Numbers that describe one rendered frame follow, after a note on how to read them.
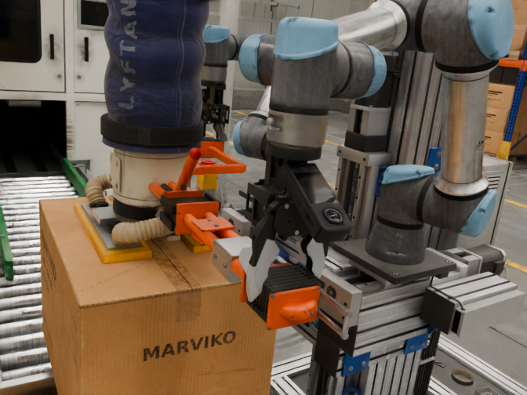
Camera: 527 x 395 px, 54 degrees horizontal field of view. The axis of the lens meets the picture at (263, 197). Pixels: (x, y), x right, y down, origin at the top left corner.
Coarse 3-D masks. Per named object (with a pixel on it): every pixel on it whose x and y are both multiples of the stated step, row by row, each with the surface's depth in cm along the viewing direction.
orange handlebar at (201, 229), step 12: (216, 156) 147; (228, 156) 143; (204, 168) 129; (216, 168) 131; (228, 168) 132; (240, 168) 134; (156, 192) 107; (192, 216) 93; (204, 216) 96; (192, 228) 90; (204, 228) 87; (216, 228) 87; (228, 228) 88; (204, 240) 85; (240, 264) 75; (240, 276) 74; (312, 300) 67; (288, 312) 65; (300, 312) 65; (312, 312) 66
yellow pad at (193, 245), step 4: (180, 236) 118; (184, 236) 116; (188, 236) 116; (184, 240) 116; (188, 240) 114; (192, 240) 114; (184, 244) 116; (188, 244) 114; (192, 244) 112; (196, 244) 112; (192, 248) 112; (196, 248) 112; (200, 248) 112; (204, 248) 112; (208, 248) 113; (196, 252) 112
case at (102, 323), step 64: (64, 256) 104; (192, 256) 110; (64, 320) 104; (128, 320) 92; (192, 320) 98; (256, 320) 106; (64, 384) 110; (128, 384) 96; (192, 384) 103; (256, 384) 111
